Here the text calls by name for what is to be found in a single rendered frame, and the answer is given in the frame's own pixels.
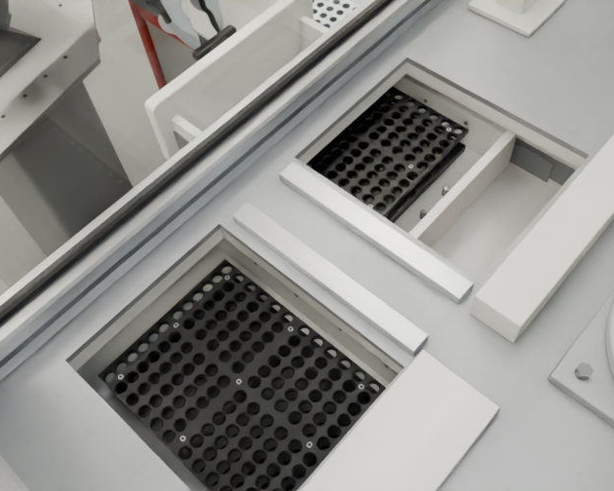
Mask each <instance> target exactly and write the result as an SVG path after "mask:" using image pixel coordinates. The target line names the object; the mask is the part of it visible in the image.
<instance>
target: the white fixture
mask: <svg viewBox="0 0 614 491"><path fill-rule="evenodd" d="M565 2H566V0H472V1H471V2H470V3H469V4H468V9H469V10H471V11H473V12H476V13H478V14H480V15H482V16H484V17H486V18H488V19H491V20H493V21H495V22H497V23H500V24H502V25H504V26H506V27H508V28H510V29H512V30H513V31H515V32H517V33H519V34H522V35H524V36H526V37H530V36H531V35H532V34H533V33H534V32H535V31H536V30H537V29H538V28H539V27H540V26H541V25H542V24H543V23H544V22H545V21H546V20H547V19H548V18H549V17H550V16H551V15H553V14H554V13H555V12H556V11H557V10H558V9H559V8H560V7H561V6H562V5H563V4H564V3H565Z"/></svg>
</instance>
